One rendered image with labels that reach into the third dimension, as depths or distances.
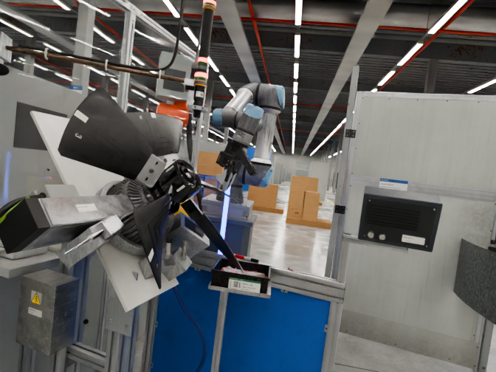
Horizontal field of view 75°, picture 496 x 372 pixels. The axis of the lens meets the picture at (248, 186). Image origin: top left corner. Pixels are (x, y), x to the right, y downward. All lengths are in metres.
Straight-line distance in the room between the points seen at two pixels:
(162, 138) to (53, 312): 0.64
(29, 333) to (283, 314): 0.92
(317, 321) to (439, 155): 1.77
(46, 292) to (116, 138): 0.54
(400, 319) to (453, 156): 1.31
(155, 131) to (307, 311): 0.94
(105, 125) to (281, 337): 1.09
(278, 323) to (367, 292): 1.50
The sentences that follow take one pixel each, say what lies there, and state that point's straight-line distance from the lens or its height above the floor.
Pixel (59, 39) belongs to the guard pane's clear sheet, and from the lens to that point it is 1.71.
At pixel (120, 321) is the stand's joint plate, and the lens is 1.16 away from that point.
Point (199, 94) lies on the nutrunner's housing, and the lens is 1.15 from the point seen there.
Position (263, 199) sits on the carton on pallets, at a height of 0.36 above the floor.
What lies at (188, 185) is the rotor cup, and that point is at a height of 1.19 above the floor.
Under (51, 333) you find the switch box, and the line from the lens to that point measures 1.25.
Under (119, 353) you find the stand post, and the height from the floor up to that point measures 0.63.
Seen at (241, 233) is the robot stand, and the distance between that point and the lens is 1.66.
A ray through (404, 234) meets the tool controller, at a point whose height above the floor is 1.10.
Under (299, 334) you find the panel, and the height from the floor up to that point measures 0.60.
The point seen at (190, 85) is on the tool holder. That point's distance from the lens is 1.15.
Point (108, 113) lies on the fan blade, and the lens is 0.97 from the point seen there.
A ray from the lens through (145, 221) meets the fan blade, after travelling 0.77.
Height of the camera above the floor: 1.26
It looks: 3 degrees down
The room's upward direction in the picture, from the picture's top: 7 degrees clockwise
